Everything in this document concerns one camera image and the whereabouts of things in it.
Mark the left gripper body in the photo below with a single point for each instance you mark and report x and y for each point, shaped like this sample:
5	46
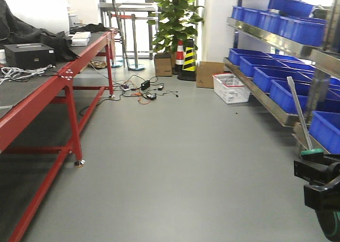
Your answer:
321	171

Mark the green-handled screwdriver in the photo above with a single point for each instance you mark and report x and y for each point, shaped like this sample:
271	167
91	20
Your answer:
305	127

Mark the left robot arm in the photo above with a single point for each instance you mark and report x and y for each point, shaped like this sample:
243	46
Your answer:
329	223

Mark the metal storage shelf rack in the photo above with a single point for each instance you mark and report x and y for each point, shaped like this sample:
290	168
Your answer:
327	64

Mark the brown cardboard box on floor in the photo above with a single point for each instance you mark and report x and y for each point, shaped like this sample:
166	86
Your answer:
205	72

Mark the yellow black traffic cone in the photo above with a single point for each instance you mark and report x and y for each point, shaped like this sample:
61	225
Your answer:
188	72

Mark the red white traffic cone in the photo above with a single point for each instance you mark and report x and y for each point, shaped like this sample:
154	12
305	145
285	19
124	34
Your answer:
179	58

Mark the green potted plant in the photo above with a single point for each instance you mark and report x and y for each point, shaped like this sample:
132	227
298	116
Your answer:
174	20

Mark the black box on table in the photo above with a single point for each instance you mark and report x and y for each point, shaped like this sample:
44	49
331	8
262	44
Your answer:
29	56

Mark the red frame conveyor table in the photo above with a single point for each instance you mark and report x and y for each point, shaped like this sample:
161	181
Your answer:
45	184

